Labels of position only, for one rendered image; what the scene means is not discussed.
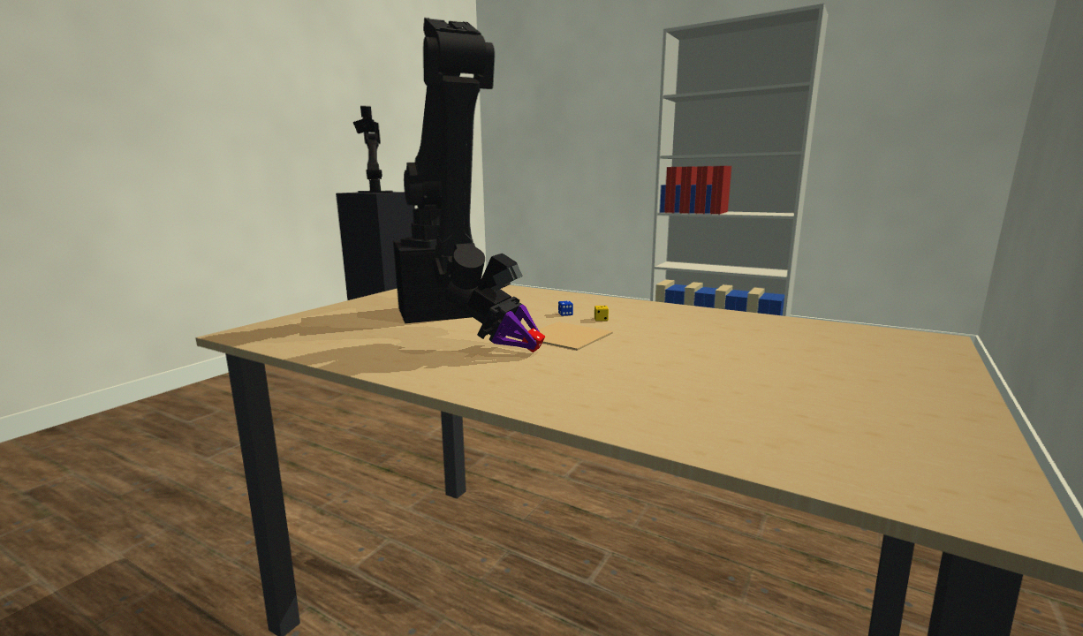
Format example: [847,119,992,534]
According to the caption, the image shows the red dice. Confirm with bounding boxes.
[522,329,545,352]

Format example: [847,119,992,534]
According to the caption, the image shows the tan square mat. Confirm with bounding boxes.
[539,322,613,351]

